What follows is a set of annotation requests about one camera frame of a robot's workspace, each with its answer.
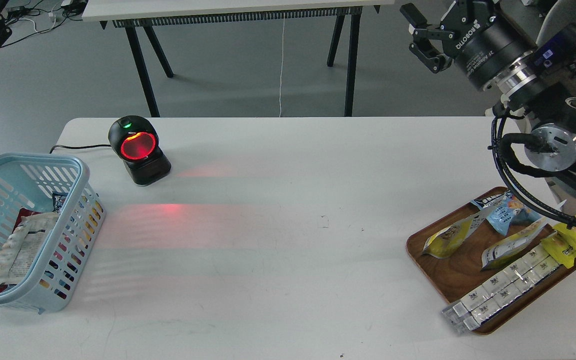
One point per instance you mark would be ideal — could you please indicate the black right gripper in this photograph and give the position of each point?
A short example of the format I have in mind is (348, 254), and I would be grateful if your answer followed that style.
(478, 35)

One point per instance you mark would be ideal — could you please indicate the yellow white snack pouch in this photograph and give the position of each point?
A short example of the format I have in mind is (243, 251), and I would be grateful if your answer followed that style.
(446, 241)

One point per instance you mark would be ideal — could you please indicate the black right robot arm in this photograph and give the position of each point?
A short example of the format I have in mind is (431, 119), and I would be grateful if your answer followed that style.
(533, 131)

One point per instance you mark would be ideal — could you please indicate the dark blue pack in basket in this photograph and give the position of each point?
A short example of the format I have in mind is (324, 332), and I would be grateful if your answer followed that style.
(59, 199)

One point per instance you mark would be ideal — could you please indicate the light blue plastic basket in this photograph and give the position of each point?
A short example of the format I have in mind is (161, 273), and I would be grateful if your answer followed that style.
(27, 180)

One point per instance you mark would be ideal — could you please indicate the blue snack bag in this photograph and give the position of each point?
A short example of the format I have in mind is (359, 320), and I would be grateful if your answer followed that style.
(507, 211)

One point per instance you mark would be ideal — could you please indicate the white wrapper in basket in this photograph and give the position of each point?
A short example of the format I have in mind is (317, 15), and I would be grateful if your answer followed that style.
(22, 246)

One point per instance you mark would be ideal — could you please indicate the red snack pack in basket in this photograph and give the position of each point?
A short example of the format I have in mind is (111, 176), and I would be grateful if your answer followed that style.
(24, 212)

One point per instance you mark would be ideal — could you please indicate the yellow cartoon snack bag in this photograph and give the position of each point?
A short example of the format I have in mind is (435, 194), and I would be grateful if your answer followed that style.
(561, 245)

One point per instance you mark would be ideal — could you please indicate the white snack strip pack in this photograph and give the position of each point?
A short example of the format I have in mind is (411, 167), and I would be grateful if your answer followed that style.
(485, 303)

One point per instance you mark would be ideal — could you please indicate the background white table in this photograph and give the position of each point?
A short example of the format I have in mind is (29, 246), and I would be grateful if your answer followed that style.
(147, 14)

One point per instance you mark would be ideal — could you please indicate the black barcode scanner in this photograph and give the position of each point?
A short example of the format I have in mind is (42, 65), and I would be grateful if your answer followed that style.
(134, 139)

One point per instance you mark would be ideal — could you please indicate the yellow white pouch on tray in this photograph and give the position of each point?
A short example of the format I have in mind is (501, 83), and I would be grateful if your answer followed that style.
(505, 250)

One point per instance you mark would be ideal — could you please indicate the wooden tray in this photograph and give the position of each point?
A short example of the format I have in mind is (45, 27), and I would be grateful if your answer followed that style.
(460, 273)

